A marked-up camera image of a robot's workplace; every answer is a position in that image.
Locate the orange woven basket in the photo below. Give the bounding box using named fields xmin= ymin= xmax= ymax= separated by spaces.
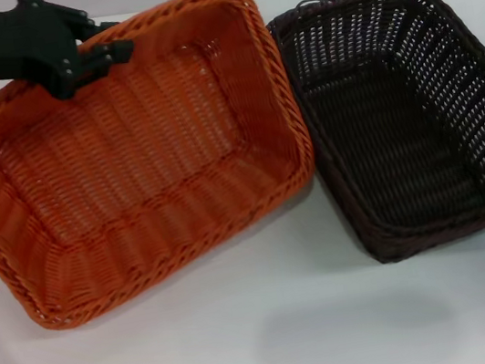
xmin=0 ymin=0 xmax=337 ymax=340

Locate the dark brown woven basket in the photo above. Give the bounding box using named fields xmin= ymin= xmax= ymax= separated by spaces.
xmin=262 ymin=0 xmax=485 ymax=278

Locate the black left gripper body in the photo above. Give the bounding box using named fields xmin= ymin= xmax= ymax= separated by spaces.
xmin=0 ymin=0 xmax=97 ymax=110

